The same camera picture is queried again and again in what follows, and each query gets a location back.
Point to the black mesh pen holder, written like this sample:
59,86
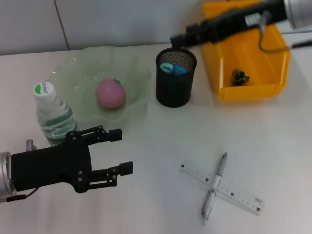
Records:
174,92

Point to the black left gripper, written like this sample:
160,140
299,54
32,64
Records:
51,168

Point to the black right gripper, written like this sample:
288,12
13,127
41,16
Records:
234,19

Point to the clear plastic water bottle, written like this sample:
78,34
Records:
53,117

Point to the pink toy peach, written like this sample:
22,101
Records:
111,93

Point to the white pen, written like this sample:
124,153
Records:
209,198

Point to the green plastic wrapper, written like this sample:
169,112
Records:
240,77

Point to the transparent plastic ruler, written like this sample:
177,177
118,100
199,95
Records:
234,192

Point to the blue scissors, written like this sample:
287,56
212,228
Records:
179,70

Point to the yellow plastic bin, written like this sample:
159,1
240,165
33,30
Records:
256,68

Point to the green glass fruit plate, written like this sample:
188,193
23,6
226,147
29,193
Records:
78,68

